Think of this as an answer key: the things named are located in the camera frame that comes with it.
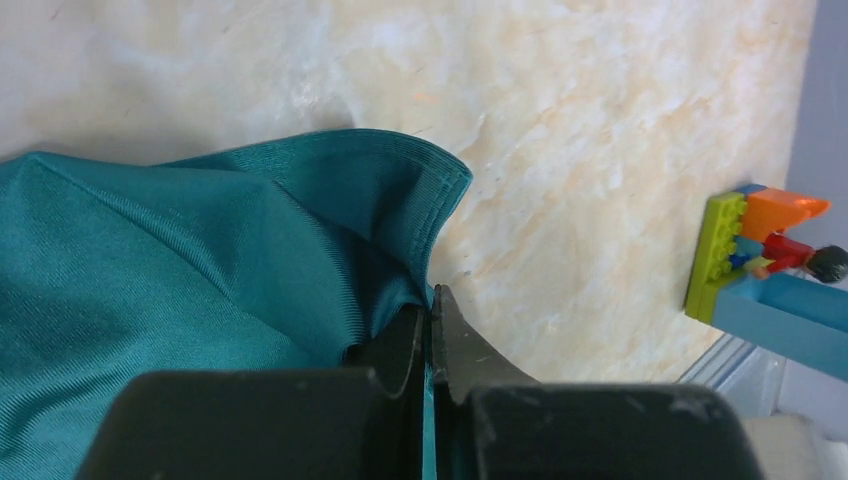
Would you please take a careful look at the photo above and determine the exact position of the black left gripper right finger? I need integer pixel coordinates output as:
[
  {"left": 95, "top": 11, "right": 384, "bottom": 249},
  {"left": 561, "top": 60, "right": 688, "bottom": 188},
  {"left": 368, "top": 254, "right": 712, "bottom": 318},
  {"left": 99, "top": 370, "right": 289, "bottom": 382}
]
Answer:
[{"left": 432, "top": 285, "right": 762, "bottom": 479}]

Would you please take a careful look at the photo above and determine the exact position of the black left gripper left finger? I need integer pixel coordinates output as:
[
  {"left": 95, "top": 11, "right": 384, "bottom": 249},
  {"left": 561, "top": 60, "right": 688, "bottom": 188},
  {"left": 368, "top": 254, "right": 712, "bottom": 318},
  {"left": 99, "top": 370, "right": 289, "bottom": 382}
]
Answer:
[{"left": 77, "top": 306, "right": 424, "bottom": 479}]

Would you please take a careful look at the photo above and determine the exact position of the teal cloth napkin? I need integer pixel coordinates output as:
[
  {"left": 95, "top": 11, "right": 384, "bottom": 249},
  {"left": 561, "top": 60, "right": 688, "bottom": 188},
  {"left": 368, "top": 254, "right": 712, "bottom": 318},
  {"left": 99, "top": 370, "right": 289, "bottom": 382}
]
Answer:
[{"left": 1, "top": 129, "right": 472, "bottom": 479}]

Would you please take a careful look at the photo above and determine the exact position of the blue toy brick structure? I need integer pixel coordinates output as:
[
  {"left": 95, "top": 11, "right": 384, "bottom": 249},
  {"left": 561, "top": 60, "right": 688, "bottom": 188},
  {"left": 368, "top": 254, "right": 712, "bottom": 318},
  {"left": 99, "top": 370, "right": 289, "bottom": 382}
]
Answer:
[{"left": 712, "top": 184, "right": 847, "bottom": 380}]

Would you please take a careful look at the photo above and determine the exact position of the red toy figure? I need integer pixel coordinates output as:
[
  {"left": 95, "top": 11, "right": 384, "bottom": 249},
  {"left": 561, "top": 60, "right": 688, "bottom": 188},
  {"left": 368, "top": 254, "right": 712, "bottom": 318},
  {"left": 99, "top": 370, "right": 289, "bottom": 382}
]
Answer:
[{"left": 751, "top": 233, "right": 847, "bottom": 284}]

